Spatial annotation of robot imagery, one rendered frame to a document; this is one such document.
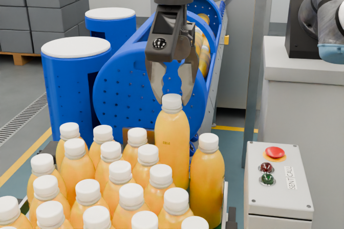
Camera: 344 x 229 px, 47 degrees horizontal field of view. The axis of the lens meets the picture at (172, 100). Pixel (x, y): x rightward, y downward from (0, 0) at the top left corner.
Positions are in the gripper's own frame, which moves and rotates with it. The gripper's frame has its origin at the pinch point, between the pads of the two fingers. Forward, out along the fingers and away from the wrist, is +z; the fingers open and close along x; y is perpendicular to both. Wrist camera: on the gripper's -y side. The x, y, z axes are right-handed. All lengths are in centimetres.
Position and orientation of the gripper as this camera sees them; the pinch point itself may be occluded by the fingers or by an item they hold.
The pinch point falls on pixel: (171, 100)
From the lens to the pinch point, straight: 77.9
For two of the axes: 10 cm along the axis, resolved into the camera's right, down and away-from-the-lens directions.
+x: -9.9, -0.6, 1.5
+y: 1.6, -4.1, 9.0
